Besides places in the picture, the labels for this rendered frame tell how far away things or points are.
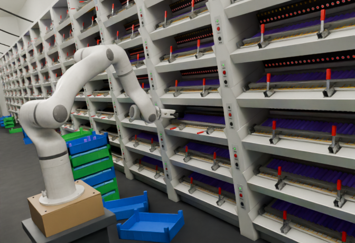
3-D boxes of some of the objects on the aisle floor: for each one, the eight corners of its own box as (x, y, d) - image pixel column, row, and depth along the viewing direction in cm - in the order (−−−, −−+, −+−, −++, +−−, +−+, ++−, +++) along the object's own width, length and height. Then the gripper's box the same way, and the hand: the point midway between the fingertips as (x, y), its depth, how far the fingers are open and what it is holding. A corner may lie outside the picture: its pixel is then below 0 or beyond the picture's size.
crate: (80, 215, 223) (77, 204, 222) (67, 208, 239) (65, 197, 238) (120, 198, 242) (118, 188, 241) (105, 193, 258) (104, 183, 257)
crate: (118, 239, 185) (115, 224, 184) (137, 221, 203) (135, 208, 202) (169, 243, 172) (166, 227, 171) (184, 223, 190) (182, 209, 189)
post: (254, 241, 162) (202, -154, 140) (240, 234, 170) (188, -140, 148) (283, 225, 172) (239, -145, 150) (269, 219, 180) (225, -133, 158)
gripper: (148, 119, 208) (174, 120, 218) (162, 121, 195) (189, 122, 205) (149, 106, 208) (175, 108, 218) (163, 107, 195) (190, 109, 205)
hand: (179, 114), depth 210 cm, fingers open, 3 cm apart
